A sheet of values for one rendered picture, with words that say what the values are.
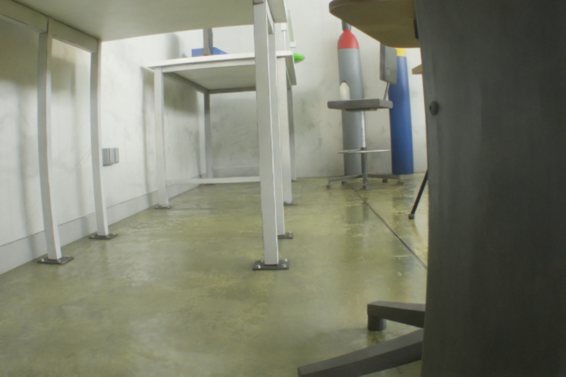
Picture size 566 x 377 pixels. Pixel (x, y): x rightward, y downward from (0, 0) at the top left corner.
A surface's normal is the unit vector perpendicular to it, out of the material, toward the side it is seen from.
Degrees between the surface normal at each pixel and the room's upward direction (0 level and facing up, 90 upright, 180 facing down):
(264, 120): 90
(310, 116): 90
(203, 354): 0
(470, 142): 90
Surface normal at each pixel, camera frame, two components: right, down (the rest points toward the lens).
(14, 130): 1.00, -0.04
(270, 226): -0.04, 0.04
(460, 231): -0.99, 0.05
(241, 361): -0.04, -1.00
